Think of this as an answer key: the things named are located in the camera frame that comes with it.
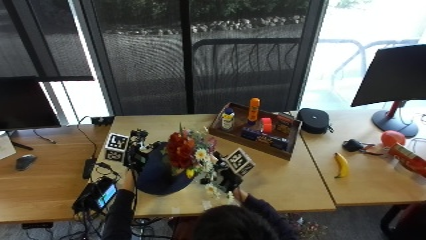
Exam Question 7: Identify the dark grey computer mouse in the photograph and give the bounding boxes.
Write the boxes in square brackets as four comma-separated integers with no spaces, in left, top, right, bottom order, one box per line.
[14,154,38,172]

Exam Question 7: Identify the orange bottle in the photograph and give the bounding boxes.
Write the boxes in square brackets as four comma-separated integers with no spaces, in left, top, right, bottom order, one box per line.
[246,97,262,126]

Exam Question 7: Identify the black cable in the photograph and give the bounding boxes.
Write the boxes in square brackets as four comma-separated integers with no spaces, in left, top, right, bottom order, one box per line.
[75,115,99,160]

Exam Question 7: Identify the red ball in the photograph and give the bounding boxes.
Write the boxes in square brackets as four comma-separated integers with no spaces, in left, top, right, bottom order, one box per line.
[379,130,407,148]

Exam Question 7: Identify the small black box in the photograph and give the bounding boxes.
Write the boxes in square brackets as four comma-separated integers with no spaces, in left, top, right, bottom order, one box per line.
[89,115,114,127]

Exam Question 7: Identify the yellow banana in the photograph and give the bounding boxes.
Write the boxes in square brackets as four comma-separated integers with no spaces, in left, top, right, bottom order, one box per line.
[332,152,350,179]

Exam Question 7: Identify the red cup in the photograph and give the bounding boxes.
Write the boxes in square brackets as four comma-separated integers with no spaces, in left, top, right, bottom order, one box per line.
[259,117,274,135]

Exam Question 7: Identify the the person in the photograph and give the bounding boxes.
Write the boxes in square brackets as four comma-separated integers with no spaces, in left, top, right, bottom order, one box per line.
[102,169,303,240]

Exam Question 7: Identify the white marker cube left glove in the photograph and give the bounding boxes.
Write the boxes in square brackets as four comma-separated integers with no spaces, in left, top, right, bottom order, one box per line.
[103,132,130,163]

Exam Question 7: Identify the flowers on floor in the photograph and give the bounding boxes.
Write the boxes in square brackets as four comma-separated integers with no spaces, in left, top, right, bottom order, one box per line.
[283,214,330,240]

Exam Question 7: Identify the person's left hand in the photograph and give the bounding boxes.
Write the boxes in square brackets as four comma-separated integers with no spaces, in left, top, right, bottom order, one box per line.
[123,129,163,173]

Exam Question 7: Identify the black power adapter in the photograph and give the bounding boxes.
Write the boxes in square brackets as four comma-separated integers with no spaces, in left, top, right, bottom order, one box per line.
[81,157,97,180]

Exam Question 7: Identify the white marker cube right glove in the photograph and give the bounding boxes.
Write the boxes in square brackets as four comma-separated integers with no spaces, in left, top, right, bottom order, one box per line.
[223,147,256,177]

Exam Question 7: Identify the black oval zip case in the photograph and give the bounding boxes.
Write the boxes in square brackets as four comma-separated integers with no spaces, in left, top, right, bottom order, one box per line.
[295,107,334,135]

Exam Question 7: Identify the black monitor with red stand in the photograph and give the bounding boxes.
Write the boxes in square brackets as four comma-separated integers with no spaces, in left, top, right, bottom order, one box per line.
[350,43,426,139]

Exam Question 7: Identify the brown wooden tray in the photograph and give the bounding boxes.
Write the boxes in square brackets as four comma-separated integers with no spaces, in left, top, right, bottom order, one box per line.
[207,101,304,161]

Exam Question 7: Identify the white and blue spray can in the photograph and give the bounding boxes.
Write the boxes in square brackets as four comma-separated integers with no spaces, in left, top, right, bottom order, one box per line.
[219,107,236,132]

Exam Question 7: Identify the red and mixed flower bouquet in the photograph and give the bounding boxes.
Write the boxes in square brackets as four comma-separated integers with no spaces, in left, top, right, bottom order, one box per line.
[163,123,220,180]

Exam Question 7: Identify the black key fob with keys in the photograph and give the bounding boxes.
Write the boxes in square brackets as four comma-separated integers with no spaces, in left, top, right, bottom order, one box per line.
[340,138,386,157]

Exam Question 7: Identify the black chair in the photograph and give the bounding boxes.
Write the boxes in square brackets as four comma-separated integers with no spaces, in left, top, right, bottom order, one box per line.
[379,201,426,240]

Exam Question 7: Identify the dark box with orange print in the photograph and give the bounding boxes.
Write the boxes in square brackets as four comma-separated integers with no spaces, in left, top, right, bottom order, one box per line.
[272,113,295,136]

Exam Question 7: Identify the dark blue snack box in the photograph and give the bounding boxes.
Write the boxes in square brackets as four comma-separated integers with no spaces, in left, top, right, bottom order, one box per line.
[239,127,263,142]
[267,136,290,152]

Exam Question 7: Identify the person's right hand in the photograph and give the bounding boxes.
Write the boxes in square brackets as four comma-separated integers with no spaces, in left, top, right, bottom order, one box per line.
[198,151,244,194]

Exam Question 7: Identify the black device with lit screen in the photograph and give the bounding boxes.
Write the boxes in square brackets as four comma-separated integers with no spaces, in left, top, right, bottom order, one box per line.
[70,176,119,215]

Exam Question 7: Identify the white daisy flower sprig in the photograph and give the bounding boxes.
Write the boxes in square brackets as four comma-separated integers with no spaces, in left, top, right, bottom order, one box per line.
[202,182,236,205]

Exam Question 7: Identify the white marker cube glove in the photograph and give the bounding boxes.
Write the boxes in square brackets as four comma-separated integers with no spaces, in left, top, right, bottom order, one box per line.
[223,147,256,177]
[103,132,130,163]

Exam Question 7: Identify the white paper sheet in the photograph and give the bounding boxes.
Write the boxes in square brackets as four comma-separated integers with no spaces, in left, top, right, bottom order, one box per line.
[0,132,17,161]

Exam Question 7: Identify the dark blue round vase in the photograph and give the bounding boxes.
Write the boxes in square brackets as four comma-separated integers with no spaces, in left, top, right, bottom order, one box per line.
[135,141,196,196]

